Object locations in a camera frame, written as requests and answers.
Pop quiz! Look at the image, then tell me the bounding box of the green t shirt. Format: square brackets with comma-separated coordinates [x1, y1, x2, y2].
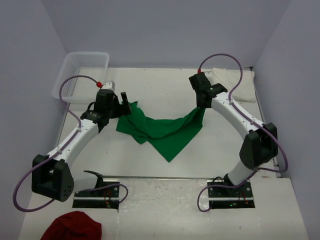
[116, 101, 206, 162]

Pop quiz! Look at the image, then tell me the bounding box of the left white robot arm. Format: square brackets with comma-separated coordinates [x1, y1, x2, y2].
[31, 89, 132, 202]

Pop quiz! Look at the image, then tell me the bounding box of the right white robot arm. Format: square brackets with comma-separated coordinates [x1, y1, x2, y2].
[189, 72, 278, 197]

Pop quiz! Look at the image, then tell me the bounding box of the white plastic basket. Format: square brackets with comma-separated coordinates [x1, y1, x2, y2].
[52, 51, 110, 104]

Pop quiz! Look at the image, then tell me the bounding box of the folded white t shirt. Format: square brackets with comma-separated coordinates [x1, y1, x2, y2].
[212, 68, 257, 103]

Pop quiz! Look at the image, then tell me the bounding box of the red t shirt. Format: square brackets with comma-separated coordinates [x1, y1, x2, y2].
[41, 211, 102, 240]

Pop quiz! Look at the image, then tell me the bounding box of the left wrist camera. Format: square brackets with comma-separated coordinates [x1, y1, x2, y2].
[96, 81, 115, 92]

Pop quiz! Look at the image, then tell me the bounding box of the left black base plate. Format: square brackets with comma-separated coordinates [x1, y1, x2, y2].
[72, 178, 120, 210]

